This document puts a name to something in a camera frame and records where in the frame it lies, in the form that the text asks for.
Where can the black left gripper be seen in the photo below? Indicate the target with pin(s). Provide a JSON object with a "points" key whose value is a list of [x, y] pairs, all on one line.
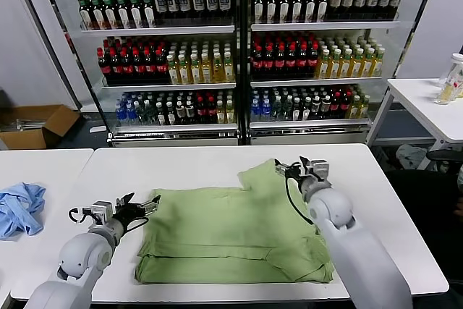
{"points": [[126, 215]]}

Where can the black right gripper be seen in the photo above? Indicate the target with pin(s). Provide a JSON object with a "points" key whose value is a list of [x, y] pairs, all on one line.
{"points": [[297, 174]]}

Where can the light green t-shirt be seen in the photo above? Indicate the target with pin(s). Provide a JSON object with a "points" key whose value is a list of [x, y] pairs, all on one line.
{"points": [[224, 229]]}

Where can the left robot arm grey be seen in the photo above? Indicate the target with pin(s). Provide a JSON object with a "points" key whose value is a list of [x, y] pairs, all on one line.
{"points": [[83, 254]]}

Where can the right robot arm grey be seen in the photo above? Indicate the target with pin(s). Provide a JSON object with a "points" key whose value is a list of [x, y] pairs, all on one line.
{"points": [[347, 236]]}

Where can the small dark drink bottle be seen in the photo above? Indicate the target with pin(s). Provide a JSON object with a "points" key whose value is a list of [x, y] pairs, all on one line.
{"points": [[190, 114], [306, 110], [160, 115], [315, 109], [170, 115], [180, 114], [296, 110], [325, 109]]}

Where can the clear water bottle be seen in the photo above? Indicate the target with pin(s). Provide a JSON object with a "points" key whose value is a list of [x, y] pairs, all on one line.
{"points": [[142, 114], [276, 110], [286, 110], [150, 113]]}

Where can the blue water bottle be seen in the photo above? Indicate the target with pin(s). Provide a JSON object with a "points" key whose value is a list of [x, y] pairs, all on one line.
{"points": [[266, 111], [130, 113], [255, 112], [120, 113]]}

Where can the red cap cola bottle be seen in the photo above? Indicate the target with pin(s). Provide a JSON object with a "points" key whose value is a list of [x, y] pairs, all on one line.
{"points": [[291, 62], [313, 61], [279, 63], [127, 67], [201, 113], [302, 62], [345, 106], [335, 107], [161, 66], [268, 63], [116, 67], [139, 67], [105, 68], [257, 63], [150, 67], [211, 112]]}

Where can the yellow juice bottle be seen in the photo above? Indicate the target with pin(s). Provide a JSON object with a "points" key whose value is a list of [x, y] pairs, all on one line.
{"points": [[195, 70], [218, 69], [367, 64], [364, 108], [220, 113], [356, 64], [346, 64], [229, 113], [354, 108], [334, 65], [229, 68], [206, 70], [377, 63], [322, 66], [184, 71], [173, 72]]}

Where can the small white flat object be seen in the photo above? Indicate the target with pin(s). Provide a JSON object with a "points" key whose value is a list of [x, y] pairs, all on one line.
{"points": [[97, 130]]}

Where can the white plastic bag bundle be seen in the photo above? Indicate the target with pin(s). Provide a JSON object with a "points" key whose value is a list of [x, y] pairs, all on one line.
{"points": [[410, 158]]}

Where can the crumpled light blue shirt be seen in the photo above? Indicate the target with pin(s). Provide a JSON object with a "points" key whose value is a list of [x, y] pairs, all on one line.
{"points": [[18, 211]]}

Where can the open cardboard box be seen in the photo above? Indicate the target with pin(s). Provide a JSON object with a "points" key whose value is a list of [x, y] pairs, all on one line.
{"points": [[21, 140]]}

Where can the white side table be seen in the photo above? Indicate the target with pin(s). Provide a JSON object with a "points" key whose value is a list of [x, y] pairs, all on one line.
{"points": [[416, 95]]}

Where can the white display cabinet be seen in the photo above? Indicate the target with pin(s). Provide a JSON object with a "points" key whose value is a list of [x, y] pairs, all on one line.
{"points": [[159, 30], [318, 26]]}

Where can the plastic wrapped metal parts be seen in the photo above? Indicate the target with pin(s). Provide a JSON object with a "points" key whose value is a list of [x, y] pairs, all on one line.
{"points": [[18, 124]]}

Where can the black office chair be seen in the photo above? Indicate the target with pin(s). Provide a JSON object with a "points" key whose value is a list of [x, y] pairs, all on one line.
{"points": [[443, 157]]}

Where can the green cap dark tea bottle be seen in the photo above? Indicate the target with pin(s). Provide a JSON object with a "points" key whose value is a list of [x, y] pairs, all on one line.
{"points": [[123, 11], [258, 7], [85, 14], [309, 6], [98, 13], [297, 6], [148, 10], [110, 12], [271, 6], [136, 11], [284, 6], [321, 6]]}

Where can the seated person teal top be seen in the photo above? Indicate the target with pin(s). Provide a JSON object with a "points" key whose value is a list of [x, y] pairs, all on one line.
{"points": [[460, 182]]}

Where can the clear jar yellow contents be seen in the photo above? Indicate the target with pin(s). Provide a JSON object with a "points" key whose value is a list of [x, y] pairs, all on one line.
{"points": [[445, 95]]}

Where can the beige label dark drink bottle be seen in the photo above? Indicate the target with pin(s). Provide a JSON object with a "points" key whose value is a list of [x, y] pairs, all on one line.
{"points": [[335, 1], [348, 0]]}

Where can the glass cabinet door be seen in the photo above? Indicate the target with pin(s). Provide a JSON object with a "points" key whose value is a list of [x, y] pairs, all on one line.
{"points": [[56, 34], [410, 34]]}

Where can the clear jar white lid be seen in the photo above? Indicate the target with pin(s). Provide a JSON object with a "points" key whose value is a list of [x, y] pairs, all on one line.
{"points": [[456, 66]]}

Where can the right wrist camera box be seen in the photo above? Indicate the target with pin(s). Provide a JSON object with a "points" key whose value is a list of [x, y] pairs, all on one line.
{"points": [[320, 169]]}

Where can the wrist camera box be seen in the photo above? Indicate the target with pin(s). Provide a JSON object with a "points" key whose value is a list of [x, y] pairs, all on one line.
{"points": [[320, 169], [99, 211]]}

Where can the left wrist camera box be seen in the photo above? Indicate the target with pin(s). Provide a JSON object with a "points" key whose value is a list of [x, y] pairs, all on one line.
{"points": [[99, 211]]}

